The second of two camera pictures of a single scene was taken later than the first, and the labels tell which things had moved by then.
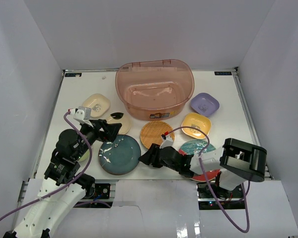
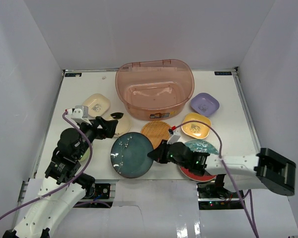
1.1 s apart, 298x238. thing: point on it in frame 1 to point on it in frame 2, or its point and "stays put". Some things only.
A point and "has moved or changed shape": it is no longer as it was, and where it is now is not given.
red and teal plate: (193, 147) stays put
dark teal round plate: (120, 156) has moved or changed shape
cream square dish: (99, 104) stays put
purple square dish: (204, 103) stays put
